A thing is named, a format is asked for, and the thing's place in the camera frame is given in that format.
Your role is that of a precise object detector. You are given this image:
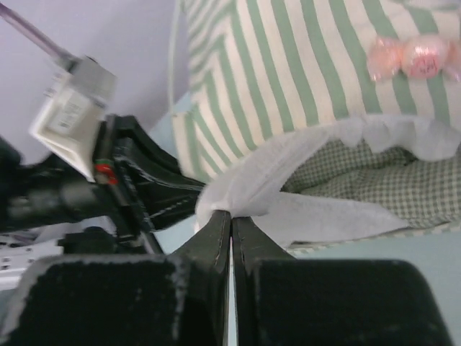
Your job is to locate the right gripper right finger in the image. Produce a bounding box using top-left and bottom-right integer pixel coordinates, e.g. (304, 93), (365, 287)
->
(232, 218), (452, 345)

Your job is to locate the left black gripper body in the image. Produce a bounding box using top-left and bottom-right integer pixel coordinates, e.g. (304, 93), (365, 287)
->
(1, 115), (144, 253)

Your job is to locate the green checked cushion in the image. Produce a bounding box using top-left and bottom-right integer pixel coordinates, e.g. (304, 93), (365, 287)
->
(282, 141), (460, 228)

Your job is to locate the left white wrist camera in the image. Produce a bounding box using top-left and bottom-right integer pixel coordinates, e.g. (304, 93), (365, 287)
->
(30, 57), (117, 182)

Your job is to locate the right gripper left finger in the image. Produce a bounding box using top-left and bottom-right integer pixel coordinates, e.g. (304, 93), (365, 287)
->
(1, 211), (231, 345)

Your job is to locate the striped green white pet tent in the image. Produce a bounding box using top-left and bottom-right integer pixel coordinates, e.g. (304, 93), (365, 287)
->
(172, 1), (460, 247)

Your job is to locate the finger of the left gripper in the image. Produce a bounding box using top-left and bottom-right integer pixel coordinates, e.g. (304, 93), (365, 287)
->
(115, 115), (204, 231)

